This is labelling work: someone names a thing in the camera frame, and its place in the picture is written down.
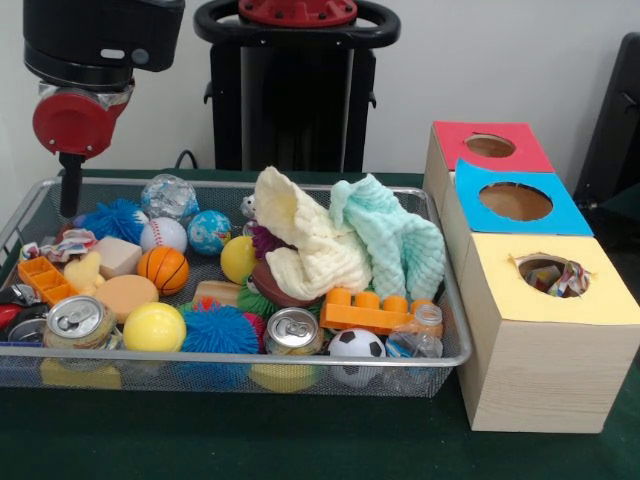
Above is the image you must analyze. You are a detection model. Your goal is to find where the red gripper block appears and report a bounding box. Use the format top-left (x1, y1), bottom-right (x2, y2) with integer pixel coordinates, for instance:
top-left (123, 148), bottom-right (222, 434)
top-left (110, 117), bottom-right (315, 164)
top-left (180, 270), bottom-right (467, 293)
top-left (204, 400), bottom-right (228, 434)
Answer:
top-left (32, 82), bottom-right (136, 219)

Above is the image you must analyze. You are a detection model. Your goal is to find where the red white blue cloth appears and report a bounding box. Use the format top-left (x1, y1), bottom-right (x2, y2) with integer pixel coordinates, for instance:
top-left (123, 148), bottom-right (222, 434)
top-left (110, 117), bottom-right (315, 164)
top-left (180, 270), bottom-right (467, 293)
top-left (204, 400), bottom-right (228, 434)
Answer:
top-left (19, 228), bottom-right (99, 264)

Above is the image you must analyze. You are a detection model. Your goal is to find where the cream waffle cloth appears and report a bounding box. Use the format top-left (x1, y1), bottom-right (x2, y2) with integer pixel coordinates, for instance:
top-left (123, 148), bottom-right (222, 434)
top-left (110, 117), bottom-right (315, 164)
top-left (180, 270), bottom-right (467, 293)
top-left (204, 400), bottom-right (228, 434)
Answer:
top-left (252, 165), bottom-right (374, 300)

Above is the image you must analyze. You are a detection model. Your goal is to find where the light teal waffle cloth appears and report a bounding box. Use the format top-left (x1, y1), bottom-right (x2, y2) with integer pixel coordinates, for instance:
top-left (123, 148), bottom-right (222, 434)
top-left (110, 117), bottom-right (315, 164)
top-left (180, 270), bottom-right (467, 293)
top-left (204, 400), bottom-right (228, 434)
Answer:
top-left (328, 174), bottom-right (446, 301)

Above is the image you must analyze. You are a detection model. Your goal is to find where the wooden box with three holes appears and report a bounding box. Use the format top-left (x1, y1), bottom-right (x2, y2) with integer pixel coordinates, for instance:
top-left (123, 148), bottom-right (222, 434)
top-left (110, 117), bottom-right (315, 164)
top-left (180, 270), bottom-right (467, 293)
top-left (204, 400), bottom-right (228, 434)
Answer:
top-left (422, 121), bottom-right (640, 434)

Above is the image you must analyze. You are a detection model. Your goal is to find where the blue spiky rubber ball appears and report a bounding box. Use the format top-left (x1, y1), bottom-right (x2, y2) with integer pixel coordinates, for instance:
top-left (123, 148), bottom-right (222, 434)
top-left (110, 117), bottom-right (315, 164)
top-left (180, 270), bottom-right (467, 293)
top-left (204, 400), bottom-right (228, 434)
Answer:
top-left (180, 299), bottom-right (264, 356)
top-left (74, 199), bottom-right (150, 242)

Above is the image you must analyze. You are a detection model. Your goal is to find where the white toy baseball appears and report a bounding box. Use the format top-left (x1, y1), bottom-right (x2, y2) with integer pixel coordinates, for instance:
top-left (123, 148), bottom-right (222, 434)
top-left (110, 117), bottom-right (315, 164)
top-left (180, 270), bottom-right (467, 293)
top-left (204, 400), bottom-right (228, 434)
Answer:
top-left (139, 217), bottom-right (189, 254)

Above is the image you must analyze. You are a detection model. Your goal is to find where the orange toy basketball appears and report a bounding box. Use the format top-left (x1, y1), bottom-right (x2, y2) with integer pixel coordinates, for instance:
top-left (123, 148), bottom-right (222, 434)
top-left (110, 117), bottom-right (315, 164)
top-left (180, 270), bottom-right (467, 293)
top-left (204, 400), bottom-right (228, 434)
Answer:
top-left (136, 245), bottom-right (191, 296)

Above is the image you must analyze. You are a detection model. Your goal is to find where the blue and green globe ball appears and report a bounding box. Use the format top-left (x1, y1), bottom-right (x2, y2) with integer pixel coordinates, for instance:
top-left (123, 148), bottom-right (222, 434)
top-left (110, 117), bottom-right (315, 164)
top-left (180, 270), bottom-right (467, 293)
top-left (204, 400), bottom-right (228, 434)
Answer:
top-left (187, 209), bottom-right (233, 257)

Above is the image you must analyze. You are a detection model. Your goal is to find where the yellow smooth ball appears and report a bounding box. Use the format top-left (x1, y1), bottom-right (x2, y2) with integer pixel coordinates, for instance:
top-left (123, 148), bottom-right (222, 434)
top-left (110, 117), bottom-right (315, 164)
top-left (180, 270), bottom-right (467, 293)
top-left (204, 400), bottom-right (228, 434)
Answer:
top-left (122, 303), bottom-right (188, 353)

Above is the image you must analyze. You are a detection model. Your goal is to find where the orange toy building block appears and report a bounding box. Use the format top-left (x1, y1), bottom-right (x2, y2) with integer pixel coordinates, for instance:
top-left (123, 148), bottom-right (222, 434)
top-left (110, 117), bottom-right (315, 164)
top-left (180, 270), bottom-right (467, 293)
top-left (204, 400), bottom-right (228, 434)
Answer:
top-left (319, 288), bottom-right (444, 335)

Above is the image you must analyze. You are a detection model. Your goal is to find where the black and white soccer ball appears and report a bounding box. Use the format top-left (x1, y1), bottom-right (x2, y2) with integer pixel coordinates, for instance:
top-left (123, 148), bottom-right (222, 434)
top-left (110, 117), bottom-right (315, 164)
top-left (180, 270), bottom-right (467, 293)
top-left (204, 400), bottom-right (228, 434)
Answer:
top-left (328, 327), bottom-right (387, 387)

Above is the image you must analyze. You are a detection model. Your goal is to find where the black upright panel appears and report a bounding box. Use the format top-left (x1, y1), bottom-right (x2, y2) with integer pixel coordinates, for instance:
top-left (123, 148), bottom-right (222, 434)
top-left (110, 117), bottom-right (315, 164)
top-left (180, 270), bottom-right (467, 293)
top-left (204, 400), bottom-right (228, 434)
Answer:
top-left (574, 32), bottom-right (640, 204)

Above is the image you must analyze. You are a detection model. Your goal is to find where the dark green side table cloth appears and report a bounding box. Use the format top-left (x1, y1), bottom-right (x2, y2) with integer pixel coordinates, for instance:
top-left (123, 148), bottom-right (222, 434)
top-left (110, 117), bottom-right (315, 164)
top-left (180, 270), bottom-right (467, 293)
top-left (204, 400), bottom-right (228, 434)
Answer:
top-left (602, 187), bottom-right (640, 214)

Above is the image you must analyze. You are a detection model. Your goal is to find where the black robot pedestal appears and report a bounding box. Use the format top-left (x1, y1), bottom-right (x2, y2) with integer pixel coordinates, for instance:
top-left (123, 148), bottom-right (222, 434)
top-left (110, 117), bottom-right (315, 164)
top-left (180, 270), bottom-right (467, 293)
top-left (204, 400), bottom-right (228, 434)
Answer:
top-left (193, 0), bottom-right (402, 174)

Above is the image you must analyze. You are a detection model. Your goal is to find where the shallow wire mesh bin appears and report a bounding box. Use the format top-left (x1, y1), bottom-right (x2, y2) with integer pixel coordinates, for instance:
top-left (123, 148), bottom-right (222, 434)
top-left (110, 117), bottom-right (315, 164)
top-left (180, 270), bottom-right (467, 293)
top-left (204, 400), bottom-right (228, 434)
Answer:
top-left (0, 177), bottom-right (474, 399)

